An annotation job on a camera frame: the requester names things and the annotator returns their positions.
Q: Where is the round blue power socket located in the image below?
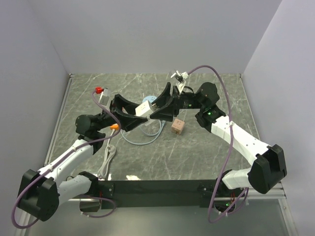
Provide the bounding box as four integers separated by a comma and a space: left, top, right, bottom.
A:
142, 95, 157, 104

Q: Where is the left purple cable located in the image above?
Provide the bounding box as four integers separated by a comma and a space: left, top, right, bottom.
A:
11, 90, 122, 230

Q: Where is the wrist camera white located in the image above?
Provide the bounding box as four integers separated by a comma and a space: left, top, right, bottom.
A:
171, 70, 189, 93
95, 87, 111, 106

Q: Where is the aluminium frame rail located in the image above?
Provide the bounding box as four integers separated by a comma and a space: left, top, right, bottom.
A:
14, 72, 296, 236

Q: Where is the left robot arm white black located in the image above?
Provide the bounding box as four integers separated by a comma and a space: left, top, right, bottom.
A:
15, 94, 150, 221

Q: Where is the light blue socket cable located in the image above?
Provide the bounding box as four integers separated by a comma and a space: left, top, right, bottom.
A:
120, 119, 168, 146

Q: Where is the pink cube plug adapter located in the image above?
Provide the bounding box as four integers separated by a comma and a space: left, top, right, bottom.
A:
171, 118, 185, 135

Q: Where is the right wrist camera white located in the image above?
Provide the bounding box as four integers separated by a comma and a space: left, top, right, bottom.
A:
171, 70, 189, 93

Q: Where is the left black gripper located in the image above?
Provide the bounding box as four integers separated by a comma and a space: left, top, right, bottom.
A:
96, 94, 148, 132

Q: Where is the white power strip cord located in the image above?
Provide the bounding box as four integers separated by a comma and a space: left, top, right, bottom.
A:
97, 129, 117, 179

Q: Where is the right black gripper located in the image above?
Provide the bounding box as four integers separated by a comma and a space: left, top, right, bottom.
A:
148, 83, 205, 123

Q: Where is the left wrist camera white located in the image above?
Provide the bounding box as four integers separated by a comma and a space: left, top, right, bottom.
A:
95, 87, 111, 106

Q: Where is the orange power strip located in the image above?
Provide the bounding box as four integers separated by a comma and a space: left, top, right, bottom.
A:
110, 124, 120, 130

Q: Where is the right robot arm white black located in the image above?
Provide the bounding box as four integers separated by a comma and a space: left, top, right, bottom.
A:
150, 82, 287, 196

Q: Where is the white cube plug adapter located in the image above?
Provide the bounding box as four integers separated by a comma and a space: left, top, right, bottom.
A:
135, 100, 157, 118

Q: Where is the black base bar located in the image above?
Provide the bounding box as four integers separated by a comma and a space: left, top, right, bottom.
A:
92, 179, 216, 207

